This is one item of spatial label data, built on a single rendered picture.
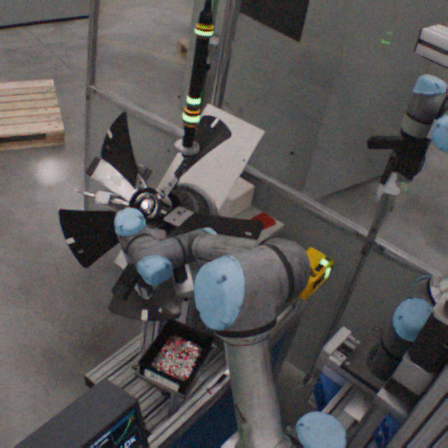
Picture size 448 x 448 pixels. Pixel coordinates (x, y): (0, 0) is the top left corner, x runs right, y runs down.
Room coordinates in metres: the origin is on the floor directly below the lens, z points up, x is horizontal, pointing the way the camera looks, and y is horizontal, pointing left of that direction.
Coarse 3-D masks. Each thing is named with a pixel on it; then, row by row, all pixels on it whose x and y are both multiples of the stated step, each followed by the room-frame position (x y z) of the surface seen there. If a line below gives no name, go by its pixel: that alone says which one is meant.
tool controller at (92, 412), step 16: (96, 384) 0.62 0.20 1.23; (112, 384) 0.62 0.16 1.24; (80, 400) 0.57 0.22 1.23; (96, 400) 0.57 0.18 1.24; (112, 400) 0.58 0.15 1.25; (128, 400) 0.58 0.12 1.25; (64, 416) 0.52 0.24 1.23; (80, 416) 0.53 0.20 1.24; (96, 416) 0.53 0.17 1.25; (112, 416) 0.54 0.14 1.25; (128, 416) 0.55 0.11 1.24; (32, 432) 0.47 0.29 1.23; (48, 432) 0.47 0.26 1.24; (64, 432) 0.48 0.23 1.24; (80, 432) 0.48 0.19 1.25; (96, 432) 0.49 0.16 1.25; (112, 432) 0.51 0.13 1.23; (128, 432) 0.54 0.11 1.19; (144, 432) 0.57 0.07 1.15
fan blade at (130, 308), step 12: (156, 288) 1.15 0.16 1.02; (168, 288) 1.16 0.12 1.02; (120, 300) 1.09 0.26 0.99; (132, 300) 1.10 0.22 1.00; (144, 300) 1.11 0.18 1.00; (156, 300) 1.12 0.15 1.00; (168, 300) 1.13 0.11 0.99; (120, 312) 1.06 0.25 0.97; (132, 312) 1.07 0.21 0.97; (156, 312) 1.09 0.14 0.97; (168, 312) 1.10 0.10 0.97
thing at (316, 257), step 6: (306, 252) 1.40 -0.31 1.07; (312, 252) 1.41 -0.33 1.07; (318, 252) 1.41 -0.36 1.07; (312, 258) 1.37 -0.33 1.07; (318, 258) 1.38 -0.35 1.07; (324, 258) 1.38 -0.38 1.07; (312, 264) 1.34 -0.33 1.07; (330, 264) 1.36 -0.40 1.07; (312, 270) 1.31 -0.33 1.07; (324, 270) 1.33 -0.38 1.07; (312, 276) 1.28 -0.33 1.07; (318, 276) 1.29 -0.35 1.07; (312, 282) 1.26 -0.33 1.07; (306, 288) 1.26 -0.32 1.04; (312, 288) 1.27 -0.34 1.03; (300, 294) 1.26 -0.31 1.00; (306, 294) 1.25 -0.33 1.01
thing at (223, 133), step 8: (200, 120) 1.57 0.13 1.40; (208, 120) 1.53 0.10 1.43; (200, 128) 1.53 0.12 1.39; (208, 128) 1.48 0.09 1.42; (216, 128) 1.45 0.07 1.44; (224, 128) 1.43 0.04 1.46; (200, 136) 1.48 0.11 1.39; (208, 136) 1.44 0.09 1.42; (216, 136) 1.42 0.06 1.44; (224, 136) 1.40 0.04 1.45; (200, 144) 1.43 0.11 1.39; (208, 144) 1.40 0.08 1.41; (216, 144) 1.38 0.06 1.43; (200, 152) 1.39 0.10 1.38; (208, 152) 1.37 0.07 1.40; (192, 160) 1.38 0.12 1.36; (176, 176) 1.37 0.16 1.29
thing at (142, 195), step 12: (144, 192) 1.33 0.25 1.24; (156, 192) 1.31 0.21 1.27; (132, 204) 1.30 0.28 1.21; (156, 204) 1.29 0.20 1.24; (168, 204) 1.32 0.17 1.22; (180, 204) 1.37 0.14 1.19; (144, 216) 1.27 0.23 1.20; (156, 216) 1.25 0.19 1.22; (156, 228) 1.32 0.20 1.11; (168, 228) 1.31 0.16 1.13
